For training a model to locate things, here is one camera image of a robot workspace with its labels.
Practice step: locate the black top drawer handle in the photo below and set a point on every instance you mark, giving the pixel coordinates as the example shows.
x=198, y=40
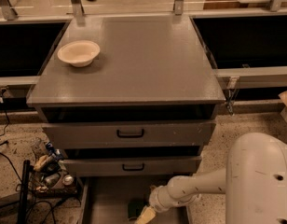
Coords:
x=121, y=134

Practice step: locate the green sponge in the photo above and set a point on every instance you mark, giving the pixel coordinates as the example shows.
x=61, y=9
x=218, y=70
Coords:
x=135, y=208

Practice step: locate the black drawer handle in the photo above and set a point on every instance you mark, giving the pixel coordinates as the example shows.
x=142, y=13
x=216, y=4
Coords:
x=133, y=168
x=121, y=134

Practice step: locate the grey drawer cabinet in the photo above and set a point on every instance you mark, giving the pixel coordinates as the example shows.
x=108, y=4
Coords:
x=150, y=68

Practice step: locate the white bowl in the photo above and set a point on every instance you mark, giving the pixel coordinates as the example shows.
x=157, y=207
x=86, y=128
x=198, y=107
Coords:
x=79, y=53

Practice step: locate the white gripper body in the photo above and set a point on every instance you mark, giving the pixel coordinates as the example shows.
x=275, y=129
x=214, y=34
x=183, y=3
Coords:
x=157, y=201

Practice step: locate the metal railing frame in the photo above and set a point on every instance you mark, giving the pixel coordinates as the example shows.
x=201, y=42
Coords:
x=246, y=48

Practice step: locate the grey bottom drawer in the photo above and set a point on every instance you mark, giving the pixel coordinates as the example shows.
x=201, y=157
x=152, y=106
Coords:
x=105, y=199

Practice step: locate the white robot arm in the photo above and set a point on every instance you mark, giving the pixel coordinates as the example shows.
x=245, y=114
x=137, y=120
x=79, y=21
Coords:
x=254, y=183

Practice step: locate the grey middle drawer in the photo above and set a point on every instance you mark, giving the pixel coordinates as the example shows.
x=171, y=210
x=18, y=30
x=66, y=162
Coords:
x=153, y=166

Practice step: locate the grey drawer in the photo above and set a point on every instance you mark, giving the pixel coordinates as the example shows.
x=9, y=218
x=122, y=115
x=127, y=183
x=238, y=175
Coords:
x=103, y=135
x=153, y=166
x=105, y=199

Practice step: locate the black stand post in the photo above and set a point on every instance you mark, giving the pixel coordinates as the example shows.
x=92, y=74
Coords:
x=24, y=189

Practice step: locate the black middle drawer handle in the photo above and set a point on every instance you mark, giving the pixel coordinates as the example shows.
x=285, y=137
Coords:
x=133, y=168

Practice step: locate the grey top drawer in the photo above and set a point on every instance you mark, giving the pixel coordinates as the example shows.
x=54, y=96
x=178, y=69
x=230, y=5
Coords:
x=103, y=135

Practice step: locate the silver can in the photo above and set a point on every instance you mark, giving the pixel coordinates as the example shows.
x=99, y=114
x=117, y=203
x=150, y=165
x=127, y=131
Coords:
x=68, y=180

